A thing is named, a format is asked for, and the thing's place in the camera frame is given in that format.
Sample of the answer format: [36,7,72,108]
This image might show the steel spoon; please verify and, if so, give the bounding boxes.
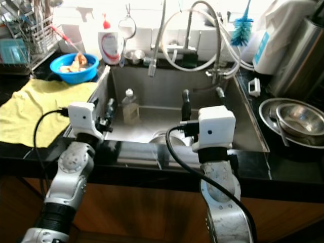
[267,114,290,147]

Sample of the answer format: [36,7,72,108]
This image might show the clear plastic bottle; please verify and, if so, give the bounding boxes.
[121,89,140,126]

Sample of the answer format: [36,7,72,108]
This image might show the shallow steel bowl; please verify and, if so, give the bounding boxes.
[149,131,183,147]

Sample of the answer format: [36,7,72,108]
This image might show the stainless steel sink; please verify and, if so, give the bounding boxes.
[65,65,270,153]

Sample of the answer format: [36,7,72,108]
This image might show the blue plastic bowl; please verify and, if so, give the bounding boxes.
[50,52,100,85]

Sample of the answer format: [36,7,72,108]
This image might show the steel spring neck faucet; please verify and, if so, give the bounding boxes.
[151,0,233,84]

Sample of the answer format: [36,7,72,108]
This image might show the brown food scraps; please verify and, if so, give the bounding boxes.
[59,52,88,73]

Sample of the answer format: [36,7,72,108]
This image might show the white red pump soap bottle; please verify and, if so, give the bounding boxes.
[97,14,122,65]

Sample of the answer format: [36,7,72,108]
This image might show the blue bottle brush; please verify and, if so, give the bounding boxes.
[230,0,255,47]

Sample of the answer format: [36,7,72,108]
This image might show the white spray bottle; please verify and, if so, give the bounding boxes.
[61,23,98,54]

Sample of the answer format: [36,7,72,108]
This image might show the yellow cloth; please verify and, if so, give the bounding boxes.
[0,78,99,148]

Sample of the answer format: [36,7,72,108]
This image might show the medium steel bowl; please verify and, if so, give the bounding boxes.
[275,103,324,138]

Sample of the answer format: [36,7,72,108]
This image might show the steel knife block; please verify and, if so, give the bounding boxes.
[268,13,324,98]

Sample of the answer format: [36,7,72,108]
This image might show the white water purifier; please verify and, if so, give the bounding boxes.
[253,0,317,75]

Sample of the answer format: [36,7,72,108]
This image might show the large steel bowl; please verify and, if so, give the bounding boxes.
[258,98,324,149]

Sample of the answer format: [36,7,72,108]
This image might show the teal box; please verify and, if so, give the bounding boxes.
[0,39,26,64]

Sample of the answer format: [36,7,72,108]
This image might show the wooden base cabinet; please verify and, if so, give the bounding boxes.
[0,175,324,243]

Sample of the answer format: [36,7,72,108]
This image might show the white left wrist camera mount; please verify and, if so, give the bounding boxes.
[68,102,104,140]

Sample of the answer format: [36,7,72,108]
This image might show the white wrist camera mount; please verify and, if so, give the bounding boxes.
[68,102,104,140]
[192,105,236,152]

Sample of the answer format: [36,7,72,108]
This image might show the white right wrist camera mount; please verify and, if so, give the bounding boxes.
[192,105,236,152]

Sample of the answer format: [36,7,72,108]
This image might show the small white plastic frame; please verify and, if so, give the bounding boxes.
[248,77,262,98]

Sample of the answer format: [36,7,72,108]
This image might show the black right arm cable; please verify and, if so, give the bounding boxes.
[164,123,259,242]

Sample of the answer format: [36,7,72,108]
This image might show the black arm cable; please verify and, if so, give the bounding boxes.
[164,123,259,242]
[33,106,70,208]

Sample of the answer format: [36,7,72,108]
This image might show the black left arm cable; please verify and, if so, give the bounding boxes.
[33,106,70,208]

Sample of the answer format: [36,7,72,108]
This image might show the silver flexible faucet hose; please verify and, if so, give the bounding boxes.
[148,0,168,77]

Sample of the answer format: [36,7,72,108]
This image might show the hanging wire mesh strainer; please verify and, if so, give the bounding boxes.
[118,4,137,67]

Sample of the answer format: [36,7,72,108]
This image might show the red handled tool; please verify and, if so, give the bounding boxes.
[52,25,76,49]

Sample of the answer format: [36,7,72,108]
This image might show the wire dish rack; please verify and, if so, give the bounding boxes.
[0,0,59,56]

